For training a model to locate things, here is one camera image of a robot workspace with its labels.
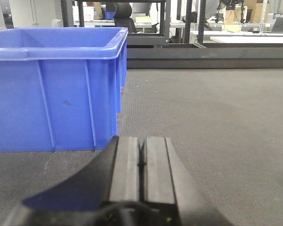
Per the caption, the black conveyor frame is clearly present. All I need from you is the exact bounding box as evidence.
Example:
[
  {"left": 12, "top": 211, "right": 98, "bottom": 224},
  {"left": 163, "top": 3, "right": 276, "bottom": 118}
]
[{"left": 127, "top": 43, "right": 283, "bottom": 69}]

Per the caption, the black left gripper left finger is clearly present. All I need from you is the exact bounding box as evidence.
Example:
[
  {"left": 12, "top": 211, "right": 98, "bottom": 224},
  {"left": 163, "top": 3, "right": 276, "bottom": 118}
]
[{"left": 22, "top": 136, "right": 139, "bottom": 212}]

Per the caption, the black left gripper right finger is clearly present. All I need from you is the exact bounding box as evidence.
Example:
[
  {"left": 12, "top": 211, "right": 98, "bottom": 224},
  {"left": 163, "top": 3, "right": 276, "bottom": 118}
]
[{"left": 141, "top": 137, "right": 232, "bottom": 226}]

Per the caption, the blue plastic bin on conveyor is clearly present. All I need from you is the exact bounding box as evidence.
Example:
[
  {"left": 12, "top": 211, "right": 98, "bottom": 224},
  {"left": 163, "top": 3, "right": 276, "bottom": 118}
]
[{"left": 0, "top": 27, "right": 128, "bottom": 152}]

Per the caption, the white desk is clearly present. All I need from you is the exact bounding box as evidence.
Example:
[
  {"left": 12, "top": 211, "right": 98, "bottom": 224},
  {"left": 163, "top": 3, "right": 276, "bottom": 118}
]
[{"left": 203, "top": 31, "right": 283, "bottom": 44}]

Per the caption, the black office chair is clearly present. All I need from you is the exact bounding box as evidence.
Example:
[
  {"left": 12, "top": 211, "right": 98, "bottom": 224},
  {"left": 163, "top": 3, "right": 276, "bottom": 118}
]
[{"left": 114, "top": 2, "right": 137, "bottom": 33}]

